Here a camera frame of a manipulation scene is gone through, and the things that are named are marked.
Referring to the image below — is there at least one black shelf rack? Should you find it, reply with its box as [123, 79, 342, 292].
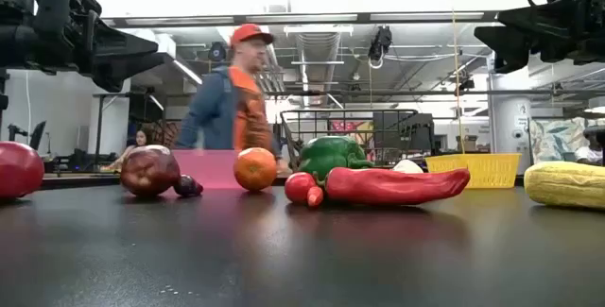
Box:
[372, 111, 436, 153]

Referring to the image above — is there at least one black computer monitor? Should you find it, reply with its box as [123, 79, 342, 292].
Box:
[28, 120, 47, 151]

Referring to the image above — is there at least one wire metal basket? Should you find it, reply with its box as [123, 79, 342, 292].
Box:
[279, 108, 420, 172]

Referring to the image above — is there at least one black hanging camera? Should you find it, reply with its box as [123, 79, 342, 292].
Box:
[367, 25, 393, 70]
[207, 41, 228, 63]

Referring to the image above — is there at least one yellow plastic basket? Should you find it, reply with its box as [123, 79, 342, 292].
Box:
[424, 152, 522, 190]

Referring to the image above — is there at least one green bell pepper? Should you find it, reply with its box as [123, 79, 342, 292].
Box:
[297, 135, 375, 183]

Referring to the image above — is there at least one white ceiling light fixture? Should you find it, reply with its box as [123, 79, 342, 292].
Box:
[283, 24, 354, 37]

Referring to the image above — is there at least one large white garlic bulb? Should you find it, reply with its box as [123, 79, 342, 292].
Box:
[391, 159, 425, 175]

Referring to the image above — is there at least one mandala tapestry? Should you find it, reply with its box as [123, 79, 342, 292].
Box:
[149, 121, 183, 150]

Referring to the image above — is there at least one white vent box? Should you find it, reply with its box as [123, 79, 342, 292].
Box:
[141, 27, 177, 63]

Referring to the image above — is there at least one large red chili pepper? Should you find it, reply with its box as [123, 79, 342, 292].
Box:
[323, 166, 472, 206]

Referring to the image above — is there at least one black tall table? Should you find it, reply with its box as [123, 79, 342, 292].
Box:
[92, 90, 166, 166]

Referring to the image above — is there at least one white column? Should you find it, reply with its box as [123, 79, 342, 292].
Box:
[88, 77, 132, 157]

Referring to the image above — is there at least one pink plastic basket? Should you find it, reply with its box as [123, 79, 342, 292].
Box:
[170, 149, 242, 190]

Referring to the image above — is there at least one leaf print tapestry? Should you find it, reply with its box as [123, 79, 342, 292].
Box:
[528, 116, 605, 164]

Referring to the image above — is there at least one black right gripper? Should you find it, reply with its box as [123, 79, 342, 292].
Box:
[475, 0, 605, 75]

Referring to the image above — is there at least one silver ceiling duct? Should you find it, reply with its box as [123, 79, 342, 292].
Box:
[295, 31, 342, 108]

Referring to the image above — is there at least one orange fruit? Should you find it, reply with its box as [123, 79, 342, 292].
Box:
[233, 146, 279, 193]

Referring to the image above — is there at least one person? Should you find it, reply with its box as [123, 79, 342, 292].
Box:
[574, 131, 605, 165]
[173, 23, 292, 174]
[101, 128, 150, 172]

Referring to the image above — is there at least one yellow corn cob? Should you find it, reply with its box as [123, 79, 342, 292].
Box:
[523, 161, 605, 212]

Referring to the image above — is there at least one colourful poster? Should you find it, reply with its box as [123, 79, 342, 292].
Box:
[330, 120, 375, 141]

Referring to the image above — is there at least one white cylinder tank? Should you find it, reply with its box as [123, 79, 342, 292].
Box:
[487, 68, 534, 176]

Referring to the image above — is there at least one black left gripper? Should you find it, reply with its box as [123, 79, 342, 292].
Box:
[27, 0, 166, 94]

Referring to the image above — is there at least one black overhead crossbar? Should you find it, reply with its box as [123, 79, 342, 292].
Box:
[101, 9, 500, 29]

